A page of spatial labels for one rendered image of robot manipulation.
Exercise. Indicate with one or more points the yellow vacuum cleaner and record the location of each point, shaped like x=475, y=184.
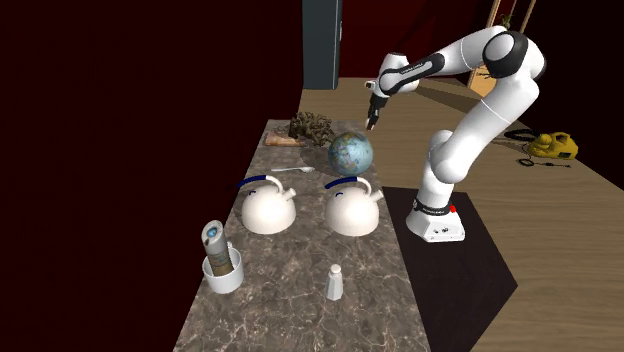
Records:
x=553, y=145

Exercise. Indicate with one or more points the dark grey door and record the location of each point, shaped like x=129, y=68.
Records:
x=320, y=44

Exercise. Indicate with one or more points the dark robot stand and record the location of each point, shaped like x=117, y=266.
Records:
x=453, y=282

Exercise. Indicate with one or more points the blue world globe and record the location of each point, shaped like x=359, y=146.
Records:
x=350, y=153

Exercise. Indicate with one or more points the grey cylindrical bottle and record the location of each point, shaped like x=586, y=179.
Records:
x=217, y=248

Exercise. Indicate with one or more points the white cup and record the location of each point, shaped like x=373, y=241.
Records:
x=226, y=280

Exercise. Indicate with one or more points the dark green leafy plant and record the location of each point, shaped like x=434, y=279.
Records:
x=312, y=128

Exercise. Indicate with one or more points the white salt shaker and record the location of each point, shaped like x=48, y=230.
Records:
x=334, y=284

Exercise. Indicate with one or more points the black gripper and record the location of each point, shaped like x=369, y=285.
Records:
x=376, y=108

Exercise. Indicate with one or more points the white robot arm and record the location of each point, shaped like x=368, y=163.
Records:
x=492, y=122

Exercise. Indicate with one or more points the wooden ladder shelf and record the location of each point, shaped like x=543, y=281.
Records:
x=487, y=73

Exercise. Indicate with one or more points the silver spoon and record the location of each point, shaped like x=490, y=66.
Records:
x=295, y=169

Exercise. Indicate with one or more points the brown wooden board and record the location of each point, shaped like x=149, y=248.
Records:
x=282, y=141

